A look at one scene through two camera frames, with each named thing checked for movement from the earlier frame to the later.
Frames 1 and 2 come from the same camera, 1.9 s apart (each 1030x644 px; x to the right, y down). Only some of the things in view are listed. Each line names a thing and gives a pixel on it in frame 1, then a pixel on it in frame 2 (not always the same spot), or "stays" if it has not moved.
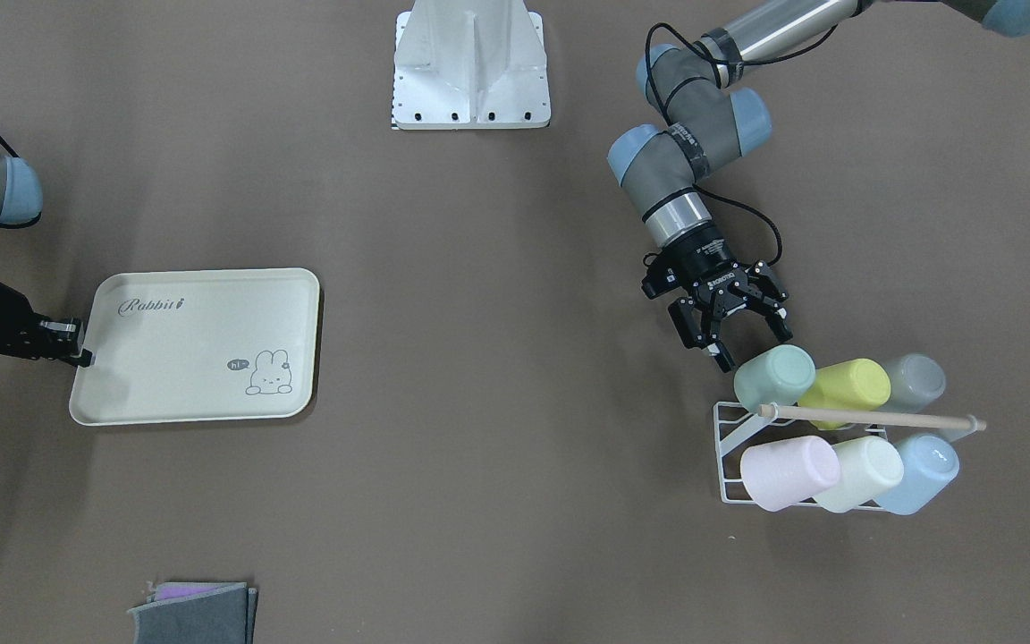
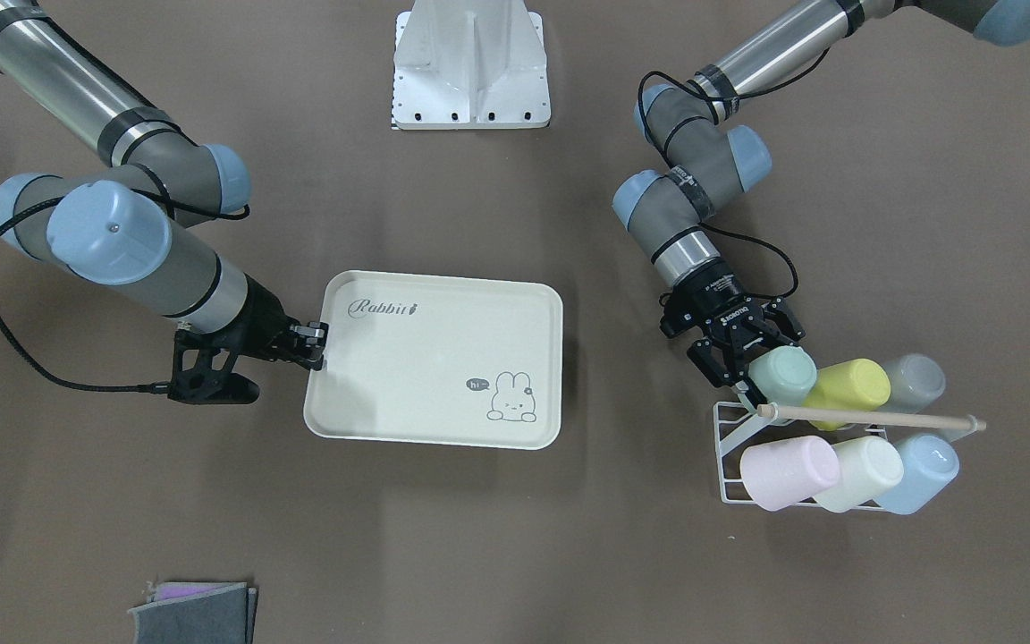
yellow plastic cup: [863, 383] stays
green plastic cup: [783, 374] stays
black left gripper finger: [695, 334] to [713, 364]
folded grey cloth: [197, 613] stays
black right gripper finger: [61, 331] to [312, 335]
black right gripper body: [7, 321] to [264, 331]
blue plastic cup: [930, 466] stays
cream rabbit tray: [195, 344] to [442, 360]
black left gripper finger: [772, 299] to [778, 311]
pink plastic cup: [780, 472] stays
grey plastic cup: [916, 380] stays
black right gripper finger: [83, 360] to [311, 360]
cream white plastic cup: [867, 467] stays
